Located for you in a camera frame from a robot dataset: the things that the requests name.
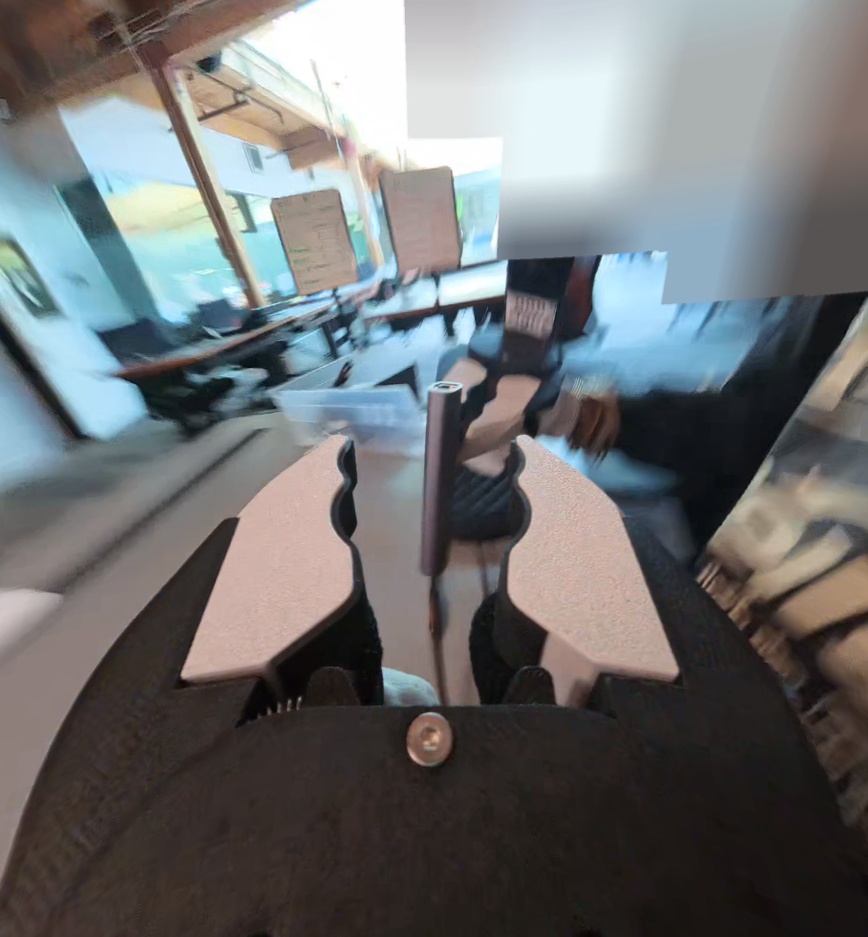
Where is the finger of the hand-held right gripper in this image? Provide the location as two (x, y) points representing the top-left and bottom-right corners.
(441, 357), (490, 412)
(463, 373), (545, 477)

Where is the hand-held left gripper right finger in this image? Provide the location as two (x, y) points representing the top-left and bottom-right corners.
(498, 434), (680, 707)

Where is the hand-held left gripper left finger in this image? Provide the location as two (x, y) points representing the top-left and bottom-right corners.
(180, 434), (365, 685)

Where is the clear plastic bin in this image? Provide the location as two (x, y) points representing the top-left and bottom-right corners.
(269, 355), (435, 460)

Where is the person's right forearm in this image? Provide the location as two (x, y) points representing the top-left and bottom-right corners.
(609, 293), (868, 543)

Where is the person's right hand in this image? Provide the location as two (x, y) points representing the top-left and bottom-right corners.
(544, 373), (621, 458)

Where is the black hex-patterned pouch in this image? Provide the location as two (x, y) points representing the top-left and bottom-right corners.
(448, 467), (524, 544)

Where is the whiteboard on stand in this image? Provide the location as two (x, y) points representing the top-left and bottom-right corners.
(270, 189), (362, 297)
(379, 166), (464, 273)

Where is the wooden office desk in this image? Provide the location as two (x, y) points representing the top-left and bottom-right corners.
(115, 299), (341, 383)

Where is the dark door poster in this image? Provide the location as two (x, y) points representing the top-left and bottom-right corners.
(0, 234), (63, 320)

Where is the wooden post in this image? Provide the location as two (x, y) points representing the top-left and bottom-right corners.
(141, 44), (268, 310)

